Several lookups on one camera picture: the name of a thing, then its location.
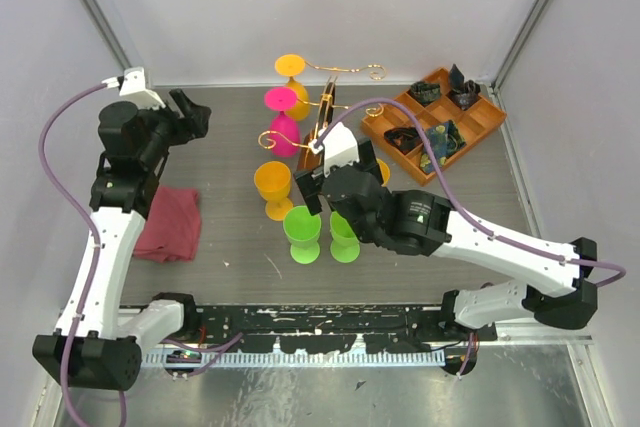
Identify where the pink plastic wine glass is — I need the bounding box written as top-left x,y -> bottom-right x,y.
264,87 -> 300,158

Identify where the orange wine glass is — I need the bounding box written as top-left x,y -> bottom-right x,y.
274,53 -> 311,121
377,159 -> 391,186
254,161 -> 294,221

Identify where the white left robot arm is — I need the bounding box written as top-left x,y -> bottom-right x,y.
32,89 -> 211,392

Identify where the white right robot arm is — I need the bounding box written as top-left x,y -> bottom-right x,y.
294,140 -> 598,332

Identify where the green wine glass right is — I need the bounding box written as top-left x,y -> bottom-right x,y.
329,212 -> 360,263

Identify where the green wine glass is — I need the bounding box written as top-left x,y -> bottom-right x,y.
283,205 -> 322,265
329,212 -> 360,263

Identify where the green wine glass left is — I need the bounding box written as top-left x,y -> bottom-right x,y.
283,205 -> 322,265

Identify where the black rolled belt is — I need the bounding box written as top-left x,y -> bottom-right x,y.
384,127 -> 422,155

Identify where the blue yellow patterned cloth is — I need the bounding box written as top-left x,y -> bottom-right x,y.
425,120 -> 467,167

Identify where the dark green patterned cloth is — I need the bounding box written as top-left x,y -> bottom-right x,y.
408,80 -> 441,106

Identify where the orange wooden divided tray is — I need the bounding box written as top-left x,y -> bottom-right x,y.
361,68 -> 506,186

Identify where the red folded cloth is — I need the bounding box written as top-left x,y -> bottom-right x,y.
133,186 -> 202,263

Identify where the dark blue folded cloth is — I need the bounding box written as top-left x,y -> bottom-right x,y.
448,64 -> 480,111

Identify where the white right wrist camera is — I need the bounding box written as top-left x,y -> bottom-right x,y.
308,122 -> 360,177

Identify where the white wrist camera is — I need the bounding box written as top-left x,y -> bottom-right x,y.
102,67 -> 166,110
308,122 -> 360,177

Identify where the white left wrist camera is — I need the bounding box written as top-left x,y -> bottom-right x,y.
102,67 -> 166,110

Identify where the gold wire wine glass rack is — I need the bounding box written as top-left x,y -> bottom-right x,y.
258,56 -> 387,159

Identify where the black mounting rail base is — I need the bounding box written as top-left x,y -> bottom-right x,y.
169,304 -> 469,355

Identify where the grey slotted cable duct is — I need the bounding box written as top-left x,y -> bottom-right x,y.
142,348 -> 446,369

